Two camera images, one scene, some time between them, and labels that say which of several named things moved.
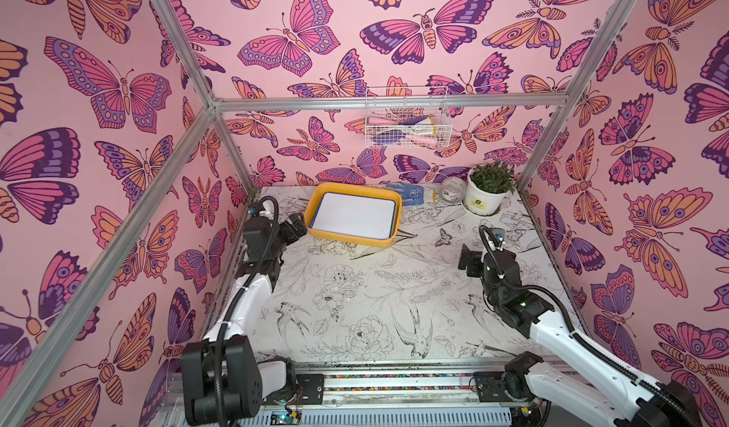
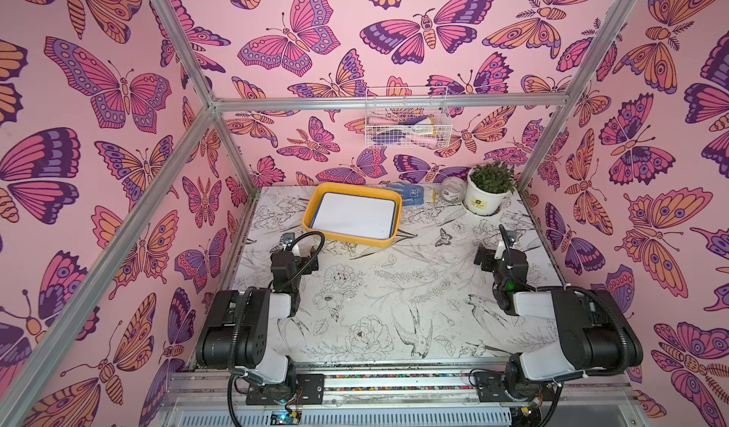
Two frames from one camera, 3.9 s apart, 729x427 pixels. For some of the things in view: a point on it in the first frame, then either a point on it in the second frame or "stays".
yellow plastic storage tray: (357, 189) stays
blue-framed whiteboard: (359, 214) stays
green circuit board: (281, 417) stays
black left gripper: (297, 229) -> (303, 263)
